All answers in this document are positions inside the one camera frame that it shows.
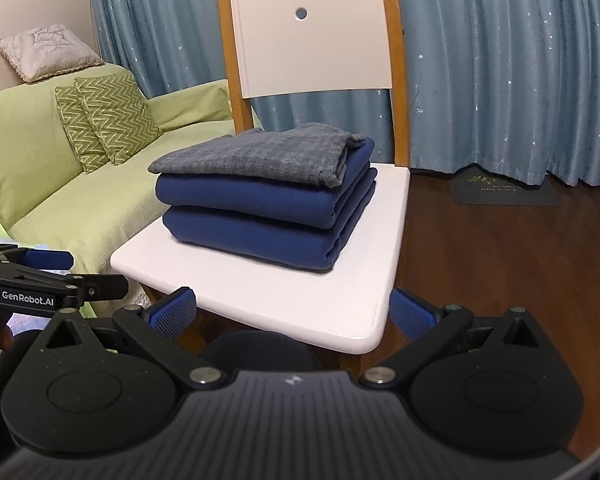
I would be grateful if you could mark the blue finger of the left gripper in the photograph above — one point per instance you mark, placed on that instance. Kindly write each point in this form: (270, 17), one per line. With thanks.
(92, 287)
(41, 259)

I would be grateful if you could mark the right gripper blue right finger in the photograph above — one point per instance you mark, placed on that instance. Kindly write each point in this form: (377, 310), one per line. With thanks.
(430, 330)

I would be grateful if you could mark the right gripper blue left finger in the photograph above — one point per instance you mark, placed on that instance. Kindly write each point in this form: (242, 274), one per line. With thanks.
(153, 332)

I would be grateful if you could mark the grey plaid shorts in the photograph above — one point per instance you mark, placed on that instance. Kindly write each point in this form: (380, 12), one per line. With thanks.
(312, 153)

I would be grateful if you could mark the green covered sofa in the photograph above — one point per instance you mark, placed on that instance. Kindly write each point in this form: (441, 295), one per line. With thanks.
(46, 198)

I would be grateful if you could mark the green zigzag cushion left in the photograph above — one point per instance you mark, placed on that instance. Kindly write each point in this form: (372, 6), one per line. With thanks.
(78, 129)

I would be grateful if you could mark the green zigzag cushion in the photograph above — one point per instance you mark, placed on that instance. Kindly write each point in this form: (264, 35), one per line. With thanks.
(118, 113)
(78, 129)

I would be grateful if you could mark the dark floor mat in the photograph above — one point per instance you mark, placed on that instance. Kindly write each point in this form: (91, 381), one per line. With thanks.
(478, 187)

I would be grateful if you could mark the folded navy blue garment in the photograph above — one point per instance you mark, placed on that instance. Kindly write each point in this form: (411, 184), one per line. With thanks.
(302, 226)

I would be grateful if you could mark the green zigzag cushion right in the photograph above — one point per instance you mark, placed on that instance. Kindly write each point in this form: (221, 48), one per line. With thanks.
(118, 113)

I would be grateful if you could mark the beige embroidered cushion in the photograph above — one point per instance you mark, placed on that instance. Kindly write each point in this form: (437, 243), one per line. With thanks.
(45, 52)

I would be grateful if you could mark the blue star curtain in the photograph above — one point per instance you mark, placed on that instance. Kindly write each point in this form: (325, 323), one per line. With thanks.
(510, 85)

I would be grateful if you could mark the white wooden chair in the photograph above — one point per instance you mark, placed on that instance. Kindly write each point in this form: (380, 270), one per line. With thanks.
(275, 47)

